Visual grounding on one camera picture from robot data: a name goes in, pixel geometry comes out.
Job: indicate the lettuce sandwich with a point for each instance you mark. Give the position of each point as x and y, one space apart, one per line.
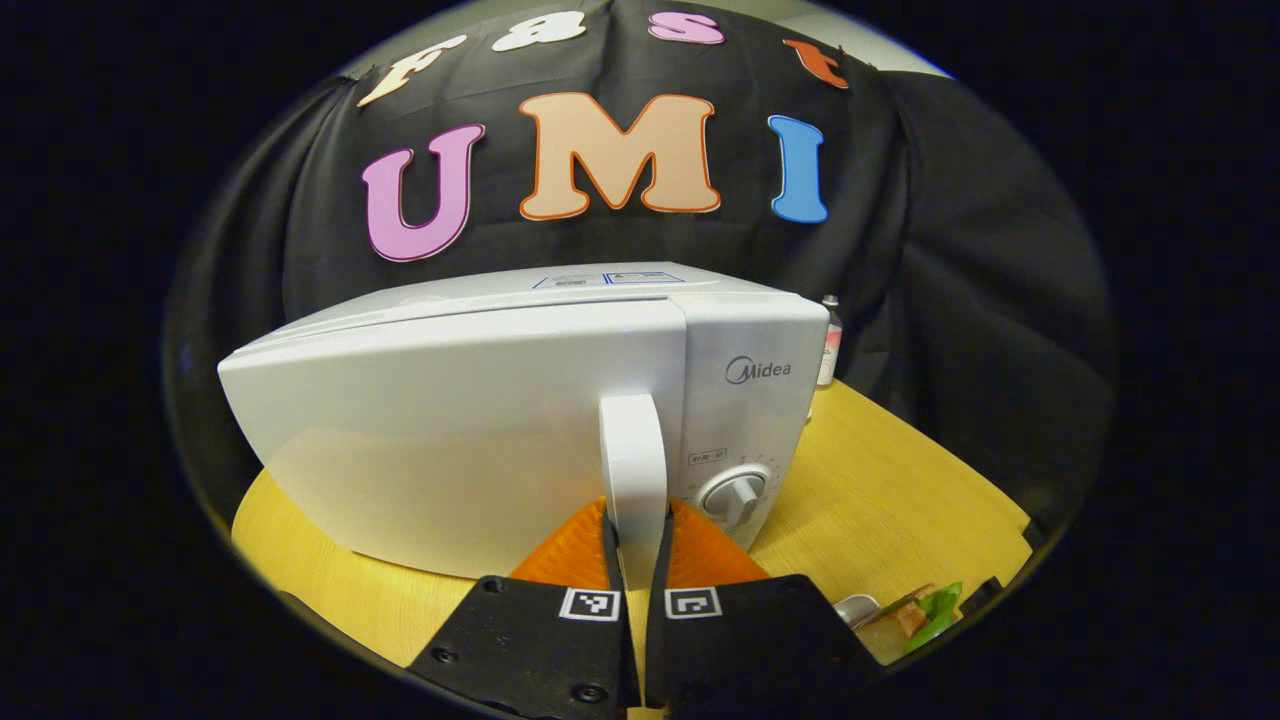
915 620

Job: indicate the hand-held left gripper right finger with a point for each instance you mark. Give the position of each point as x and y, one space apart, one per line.
750 650

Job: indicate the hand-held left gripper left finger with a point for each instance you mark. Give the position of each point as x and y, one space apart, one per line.
540 650

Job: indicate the black backdrop cloth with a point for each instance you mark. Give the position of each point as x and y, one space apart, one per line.
950 250

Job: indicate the small pink label bottle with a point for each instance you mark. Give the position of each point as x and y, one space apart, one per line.
829 345

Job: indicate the black table edge bracket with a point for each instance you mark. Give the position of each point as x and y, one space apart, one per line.
1035 535
985 592

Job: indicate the white microwave oven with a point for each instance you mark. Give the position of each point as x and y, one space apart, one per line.
450 430

